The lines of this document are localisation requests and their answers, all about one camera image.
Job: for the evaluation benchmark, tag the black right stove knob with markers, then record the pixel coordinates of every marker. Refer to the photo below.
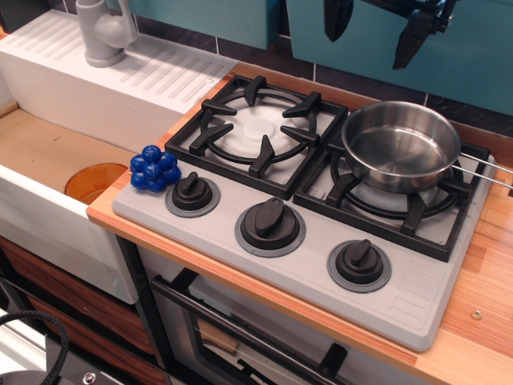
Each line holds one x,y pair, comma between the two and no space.
359,266

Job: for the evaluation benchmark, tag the black oven door handle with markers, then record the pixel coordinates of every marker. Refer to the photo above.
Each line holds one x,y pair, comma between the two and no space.
178,292

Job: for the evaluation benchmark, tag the black right burner grate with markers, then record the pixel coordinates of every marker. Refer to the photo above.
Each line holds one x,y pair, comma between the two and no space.
432,222

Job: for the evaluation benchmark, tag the blue toy blueberry cluster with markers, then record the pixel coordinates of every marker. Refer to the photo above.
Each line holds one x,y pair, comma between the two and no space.
153,170

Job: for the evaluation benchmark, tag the black middle stove knob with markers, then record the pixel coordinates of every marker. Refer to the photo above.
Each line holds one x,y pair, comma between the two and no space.
270,229

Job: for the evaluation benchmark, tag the black stove knob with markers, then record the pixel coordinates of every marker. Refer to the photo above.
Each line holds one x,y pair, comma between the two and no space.
270,229
359,266
193,196

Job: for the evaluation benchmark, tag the grey toy faucet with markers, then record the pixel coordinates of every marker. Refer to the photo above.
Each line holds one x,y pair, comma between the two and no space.
105,36

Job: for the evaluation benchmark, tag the stainless steel pan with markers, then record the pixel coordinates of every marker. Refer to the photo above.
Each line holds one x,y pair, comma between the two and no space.
403,147

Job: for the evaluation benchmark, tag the black left stove knob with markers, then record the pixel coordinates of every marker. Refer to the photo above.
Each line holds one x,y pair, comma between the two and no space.
193,196

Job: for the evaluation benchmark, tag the white toy sink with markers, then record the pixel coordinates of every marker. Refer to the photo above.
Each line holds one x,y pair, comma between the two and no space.
60,115

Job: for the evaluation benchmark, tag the black burner grate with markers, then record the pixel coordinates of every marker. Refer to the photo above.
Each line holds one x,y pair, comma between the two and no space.
432,222
254,136

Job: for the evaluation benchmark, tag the black left burner grate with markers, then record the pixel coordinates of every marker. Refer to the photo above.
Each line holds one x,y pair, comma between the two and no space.
254,136

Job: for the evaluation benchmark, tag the grey toy stove top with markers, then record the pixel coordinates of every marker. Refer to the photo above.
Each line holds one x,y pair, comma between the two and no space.
408,309

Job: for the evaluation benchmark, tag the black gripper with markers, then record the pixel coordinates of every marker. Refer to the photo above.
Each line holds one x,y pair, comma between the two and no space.
424,18

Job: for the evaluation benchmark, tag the orange plastic plate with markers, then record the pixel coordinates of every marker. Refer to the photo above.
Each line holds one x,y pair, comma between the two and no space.
89,183

